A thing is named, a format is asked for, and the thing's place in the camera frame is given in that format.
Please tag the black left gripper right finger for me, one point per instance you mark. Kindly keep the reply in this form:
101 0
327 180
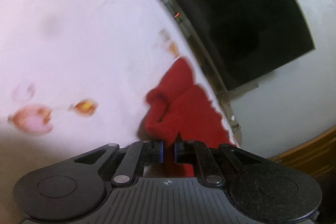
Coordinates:
202 158

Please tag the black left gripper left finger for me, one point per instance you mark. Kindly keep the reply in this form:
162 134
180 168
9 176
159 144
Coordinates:
137 157

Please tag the brown wooden cabinet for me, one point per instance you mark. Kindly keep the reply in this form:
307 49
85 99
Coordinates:
315 157

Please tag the white floral bed sheet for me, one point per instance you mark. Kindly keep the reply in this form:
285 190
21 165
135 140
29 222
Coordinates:
74 77

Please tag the red small garment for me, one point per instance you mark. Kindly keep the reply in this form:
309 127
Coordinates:
181 108

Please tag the black wall television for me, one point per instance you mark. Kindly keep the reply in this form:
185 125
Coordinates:
247 39

